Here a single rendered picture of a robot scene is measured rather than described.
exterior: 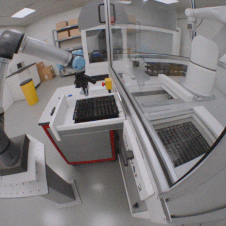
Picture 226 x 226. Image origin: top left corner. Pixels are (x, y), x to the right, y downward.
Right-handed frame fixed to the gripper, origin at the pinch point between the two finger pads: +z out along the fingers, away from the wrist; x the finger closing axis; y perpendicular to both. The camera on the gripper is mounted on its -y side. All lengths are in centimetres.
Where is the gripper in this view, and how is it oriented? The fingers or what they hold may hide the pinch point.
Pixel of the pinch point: (87, 95)
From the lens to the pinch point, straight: 87.6
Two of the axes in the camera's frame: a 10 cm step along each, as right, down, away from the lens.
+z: 0.5, 7.9, 6.1
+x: -1.1, 6.2, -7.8
